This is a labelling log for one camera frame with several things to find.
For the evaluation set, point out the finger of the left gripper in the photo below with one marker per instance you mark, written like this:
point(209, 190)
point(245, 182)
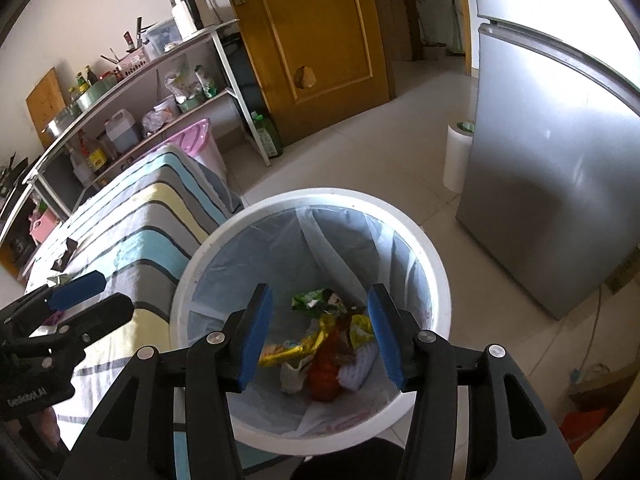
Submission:
point(45, 301)
point(95, 317)

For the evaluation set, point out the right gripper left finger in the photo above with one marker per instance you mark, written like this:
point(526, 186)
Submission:
point(223, 362)

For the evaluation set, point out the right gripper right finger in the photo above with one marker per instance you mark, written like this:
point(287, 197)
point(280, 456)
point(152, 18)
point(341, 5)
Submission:
point(419, 361)

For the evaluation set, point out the dark brown wrapper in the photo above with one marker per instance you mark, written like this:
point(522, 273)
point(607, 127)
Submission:
point(61, 263)

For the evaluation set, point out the white paper carton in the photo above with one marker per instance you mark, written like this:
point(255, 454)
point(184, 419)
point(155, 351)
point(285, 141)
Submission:
point(292, 378)

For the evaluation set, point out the yellow snack wrapper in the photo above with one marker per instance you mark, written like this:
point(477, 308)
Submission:
point(360, 333)

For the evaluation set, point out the white tissue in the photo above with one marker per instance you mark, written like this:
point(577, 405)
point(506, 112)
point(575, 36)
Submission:
point(352, 376)

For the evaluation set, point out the red plastic bag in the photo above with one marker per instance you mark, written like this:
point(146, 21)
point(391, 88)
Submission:
point(322, 384)

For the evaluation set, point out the green snack wrapper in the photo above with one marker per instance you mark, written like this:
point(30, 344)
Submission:
point(318, 302)

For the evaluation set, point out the white trash bin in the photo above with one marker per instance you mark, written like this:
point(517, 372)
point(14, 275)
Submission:
point(298, 242)

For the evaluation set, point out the metal kitchen shelf rack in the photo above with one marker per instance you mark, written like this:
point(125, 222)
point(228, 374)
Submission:
point(133, 93)

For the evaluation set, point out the person's left hand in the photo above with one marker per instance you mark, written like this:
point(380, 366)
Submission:
point(40, 432)

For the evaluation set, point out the pink plastic basket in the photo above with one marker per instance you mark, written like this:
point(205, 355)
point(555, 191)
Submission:
point(41, 225)

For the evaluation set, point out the striped tablecloth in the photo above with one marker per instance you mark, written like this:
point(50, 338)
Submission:
point(140, 232)

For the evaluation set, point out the yellow label oil bottle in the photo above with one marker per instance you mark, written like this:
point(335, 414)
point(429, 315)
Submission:
point(93, 152)

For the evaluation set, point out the clear plastic jug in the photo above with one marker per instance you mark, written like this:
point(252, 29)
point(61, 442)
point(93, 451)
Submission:
point(123, 131)

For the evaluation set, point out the steel mixing bowl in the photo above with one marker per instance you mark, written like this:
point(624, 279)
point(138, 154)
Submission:
point(62, 121)

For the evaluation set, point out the pink plastic storage lid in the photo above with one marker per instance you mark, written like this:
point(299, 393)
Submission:
point(198, 142)

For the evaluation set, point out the wooden cutting board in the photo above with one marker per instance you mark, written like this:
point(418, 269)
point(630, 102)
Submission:
point(44, 103)

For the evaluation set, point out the green metal basin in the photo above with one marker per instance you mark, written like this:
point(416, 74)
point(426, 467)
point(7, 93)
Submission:
point(95, 92)

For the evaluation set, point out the silver refrigerator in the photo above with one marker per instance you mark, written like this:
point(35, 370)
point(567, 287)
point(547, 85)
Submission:
point(552, 185)

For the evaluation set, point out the green glass bottle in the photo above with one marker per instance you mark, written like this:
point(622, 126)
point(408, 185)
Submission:
point(268, 135)

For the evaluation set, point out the white paper roll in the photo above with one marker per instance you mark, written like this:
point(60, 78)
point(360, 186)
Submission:
point(458, 149)

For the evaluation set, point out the pink utensil basket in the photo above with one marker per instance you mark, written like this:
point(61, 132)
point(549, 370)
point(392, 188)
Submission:
point(132, 62)

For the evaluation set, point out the clear plastic container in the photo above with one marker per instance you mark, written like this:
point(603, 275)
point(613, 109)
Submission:
point(161, 37)

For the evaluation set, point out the white electric kettle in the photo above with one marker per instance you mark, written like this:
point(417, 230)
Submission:
point(191, 16)

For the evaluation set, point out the wooden door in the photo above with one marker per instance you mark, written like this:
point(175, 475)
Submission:
point(317, 62)

